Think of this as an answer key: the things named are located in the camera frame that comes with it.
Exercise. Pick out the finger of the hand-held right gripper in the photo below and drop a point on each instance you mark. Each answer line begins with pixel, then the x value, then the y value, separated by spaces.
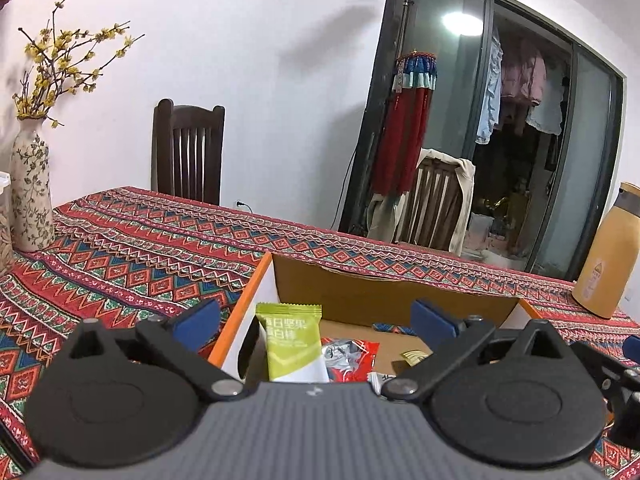
pixel 634 349
pixel 625 385

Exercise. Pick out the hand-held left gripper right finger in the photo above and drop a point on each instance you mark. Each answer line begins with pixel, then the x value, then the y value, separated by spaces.
pixel 432 322

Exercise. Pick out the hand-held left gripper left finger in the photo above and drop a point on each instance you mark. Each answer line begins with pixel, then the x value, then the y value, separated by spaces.
pixel 200 325

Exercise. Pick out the orange cardboard box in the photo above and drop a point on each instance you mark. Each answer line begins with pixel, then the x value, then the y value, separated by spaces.
pixel 375 295

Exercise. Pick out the green snack bar packet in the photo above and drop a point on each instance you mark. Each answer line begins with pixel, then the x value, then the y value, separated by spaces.
pixel 290 340

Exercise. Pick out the small olive packet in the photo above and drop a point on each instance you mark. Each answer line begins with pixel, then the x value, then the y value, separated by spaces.
pixel 415 356

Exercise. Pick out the white snack packet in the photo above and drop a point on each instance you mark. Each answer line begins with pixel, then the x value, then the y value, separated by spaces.
pixel 382 381

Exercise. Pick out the yellow thermos jug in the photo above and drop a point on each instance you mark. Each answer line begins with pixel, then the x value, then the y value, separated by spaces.
pixel 605 270

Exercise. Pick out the red silver snack packet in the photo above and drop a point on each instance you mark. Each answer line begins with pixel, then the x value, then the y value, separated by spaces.
pixel 350 357

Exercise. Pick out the red patterned tablecloth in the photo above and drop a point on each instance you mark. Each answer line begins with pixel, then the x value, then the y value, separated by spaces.
pixel 125 260

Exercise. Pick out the brown wooden chair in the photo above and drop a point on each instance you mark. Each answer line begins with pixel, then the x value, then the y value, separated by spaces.
pixel 452 210

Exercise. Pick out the chair with draped cloth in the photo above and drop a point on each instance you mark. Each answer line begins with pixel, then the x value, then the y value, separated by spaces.
pixel 462 175

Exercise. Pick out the sliding glass door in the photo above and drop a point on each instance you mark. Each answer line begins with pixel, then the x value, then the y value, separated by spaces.
pixel 565 210

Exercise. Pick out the red tassel hanging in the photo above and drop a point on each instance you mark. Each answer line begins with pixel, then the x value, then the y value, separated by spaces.
pixel 405 140

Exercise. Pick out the dark wooden chair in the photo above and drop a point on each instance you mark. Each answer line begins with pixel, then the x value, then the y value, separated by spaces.
pixel 190 115

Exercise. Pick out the floral ceramic vase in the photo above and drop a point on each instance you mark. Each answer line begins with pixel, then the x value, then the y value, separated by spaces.
pixel 32 195

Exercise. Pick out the clear lidded container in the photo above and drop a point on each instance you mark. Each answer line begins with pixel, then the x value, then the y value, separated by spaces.
pixel 5 240

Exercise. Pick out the light blue shirt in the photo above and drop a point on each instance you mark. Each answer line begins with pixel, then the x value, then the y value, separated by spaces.
pixel 487 110

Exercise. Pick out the white hanging garment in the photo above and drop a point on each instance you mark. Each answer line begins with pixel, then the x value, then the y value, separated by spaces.
pixel 547 110

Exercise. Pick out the pink hanging garments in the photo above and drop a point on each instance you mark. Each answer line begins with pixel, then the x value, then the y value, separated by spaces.
pixel 522 75

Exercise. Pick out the yellow flower branches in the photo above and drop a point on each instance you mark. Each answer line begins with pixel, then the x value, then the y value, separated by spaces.
pixel 34 102

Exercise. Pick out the black lamp stand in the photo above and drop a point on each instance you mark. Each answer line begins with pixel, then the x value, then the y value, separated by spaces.
pixel 404 15

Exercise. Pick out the wall power socket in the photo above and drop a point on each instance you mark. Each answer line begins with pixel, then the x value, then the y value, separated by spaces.
pixel 242 205

